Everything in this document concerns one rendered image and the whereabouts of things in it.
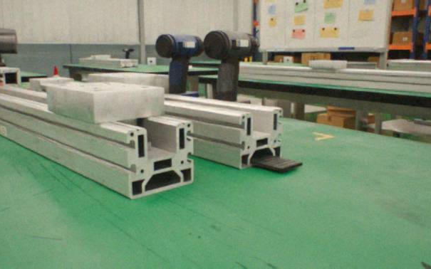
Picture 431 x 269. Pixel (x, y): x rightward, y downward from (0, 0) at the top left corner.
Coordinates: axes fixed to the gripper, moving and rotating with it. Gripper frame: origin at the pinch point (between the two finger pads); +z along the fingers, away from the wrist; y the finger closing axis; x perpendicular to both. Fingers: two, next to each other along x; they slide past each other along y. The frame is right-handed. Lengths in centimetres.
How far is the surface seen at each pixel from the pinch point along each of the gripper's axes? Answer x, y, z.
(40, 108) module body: -58, -5, -6
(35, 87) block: -2.0, 13.7, -4.4
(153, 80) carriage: -54, 20, -9
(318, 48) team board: 93, 300, -18
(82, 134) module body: -72, -5, -3
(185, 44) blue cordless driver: -44, 37, -17
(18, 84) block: 87, 36, 1
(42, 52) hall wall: 1047, 403, -10
